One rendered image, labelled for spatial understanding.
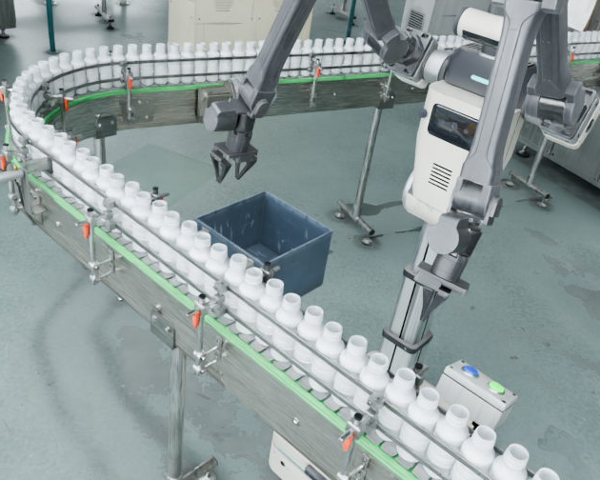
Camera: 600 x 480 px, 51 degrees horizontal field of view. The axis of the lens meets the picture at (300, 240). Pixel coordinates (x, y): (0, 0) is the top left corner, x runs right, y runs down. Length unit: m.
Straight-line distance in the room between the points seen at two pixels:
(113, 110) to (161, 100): 0.21
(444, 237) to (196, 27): 4.39
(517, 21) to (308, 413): 0.88
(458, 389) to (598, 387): 2.03
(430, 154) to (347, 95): 1.63
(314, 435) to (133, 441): 1.25
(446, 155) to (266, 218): 0.78
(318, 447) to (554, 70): 0.93
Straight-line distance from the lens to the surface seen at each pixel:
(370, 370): 1.27
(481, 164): 1.17
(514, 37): 1.16
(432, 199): 1.76
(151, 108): 2.86
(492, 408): 1.35
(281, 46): 1.46
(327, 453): 1.45
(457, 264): 1.20
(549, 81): 1.42
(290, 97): 3.13
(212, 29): 5.41
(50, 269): 3.41
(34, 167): 2.04
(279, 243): 2.22
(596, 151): 5.00
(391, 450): 1.34
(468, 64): 1.72
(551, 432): 3.02
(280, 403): 1.48
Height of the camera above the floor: 2.01
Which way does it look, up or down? 33 degrees down
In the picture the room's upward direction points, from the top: 9 degrees clockwise
